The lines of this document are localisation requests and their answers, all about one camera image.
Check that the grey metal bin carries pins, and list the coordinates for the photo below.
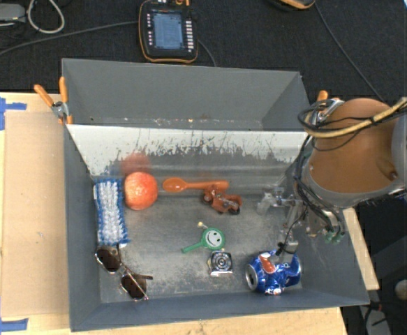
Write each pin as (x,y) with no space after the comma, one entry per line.
(175,229)

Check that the brown cardboard board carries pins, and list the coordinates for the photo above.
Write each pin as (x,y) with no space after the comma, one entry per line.
(32,204)

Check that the orange fruit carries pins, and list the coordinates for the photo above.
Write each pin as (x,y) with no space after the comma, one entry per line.
(140,191)

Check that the brown lens sunglasses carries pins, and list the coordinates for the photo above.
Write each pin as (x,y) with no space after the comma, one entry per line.
(109,258)

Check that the small silver tape measure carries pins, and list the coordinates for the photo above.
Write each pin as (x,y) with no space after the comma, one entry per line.
(220,263)

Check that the orange plastic spoon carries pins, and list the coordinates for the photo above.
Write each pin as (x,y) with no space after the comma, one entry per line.
(175,185)

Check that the crushed blue drink can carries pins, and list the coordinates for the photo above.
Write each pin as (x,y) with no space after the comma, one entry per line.
(276,274)

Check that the blue and white scrub brush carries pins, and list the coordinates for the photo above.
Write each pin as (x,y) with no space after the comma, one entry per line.
(109,211)

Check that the green smiley toy magnifier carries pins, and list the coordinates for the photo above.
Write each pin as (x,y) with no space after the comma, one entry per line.
(213,238)

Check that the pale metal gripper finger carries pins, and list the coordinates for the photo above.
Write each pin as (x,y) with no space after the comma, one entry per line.
(294,218)
(270,201)

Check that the red-brown toy motorcycle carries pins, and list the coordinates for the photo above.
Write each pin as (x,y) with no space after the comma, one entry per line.
(222,201)

